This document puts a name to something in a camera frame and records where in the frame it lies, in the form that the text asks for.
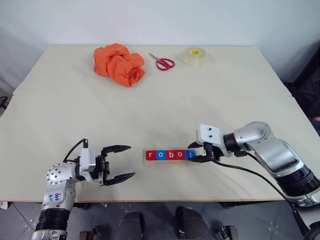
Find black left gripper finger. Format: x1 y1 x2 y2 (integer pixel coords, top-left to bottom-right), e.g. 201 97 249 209
102 144 132 154
104 172 136 187

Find red handled scissors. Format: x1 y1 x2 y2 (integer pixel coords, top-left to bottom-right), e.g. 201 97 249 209
148 52 176 72

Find crumpled orange cloth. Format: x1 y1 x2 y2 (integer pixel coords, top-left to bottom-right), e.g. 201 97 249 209
93 43 146 88

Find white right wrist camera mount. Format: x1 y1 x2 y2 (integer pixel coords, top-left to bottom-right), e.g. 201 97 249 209
195 123 230 157

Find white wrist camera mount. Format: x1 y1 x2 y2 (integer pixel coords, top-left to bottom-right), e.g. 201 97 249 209
195 123 230 157
79 148 97 182

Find red tile letter b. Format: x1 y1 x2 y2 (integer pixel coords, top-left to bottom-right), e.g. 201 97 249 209
165 149 178 161

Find white stand base with caster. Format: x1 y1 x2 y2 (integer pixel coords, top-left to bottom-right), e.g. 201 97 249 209
292 199 320 240

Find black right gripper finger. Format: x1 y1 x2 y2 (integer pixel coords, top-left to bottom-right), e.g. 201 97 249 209
187 141 205 150
189 154 213 164

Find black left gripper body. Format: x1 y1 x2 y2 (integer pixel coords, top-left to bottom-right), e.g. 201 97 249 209
94 147 111 187

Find wooden letter tile rack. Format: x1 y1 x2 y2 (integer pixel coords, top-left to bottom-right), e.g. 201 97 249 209
142 147 201 167

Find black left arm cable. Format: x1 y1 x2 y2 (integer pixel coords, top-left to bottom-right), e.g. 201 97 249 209
62 138 90 163

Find dark brown foot block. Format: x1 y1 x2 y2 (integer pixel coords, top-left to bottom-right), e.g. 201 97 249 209
217 224 238 240
79 224 111 240

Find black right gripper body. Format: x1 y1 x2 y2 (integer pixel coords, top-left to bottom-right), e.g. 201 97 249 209
202 141 225 161

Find clear packing tape roll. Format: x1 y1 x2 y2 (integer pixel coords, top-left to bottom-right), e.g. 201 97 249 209
183 46 208 68

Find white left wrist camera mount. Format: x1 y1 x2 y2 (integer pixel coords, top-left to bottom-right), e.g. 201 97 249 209
79 148 97 182

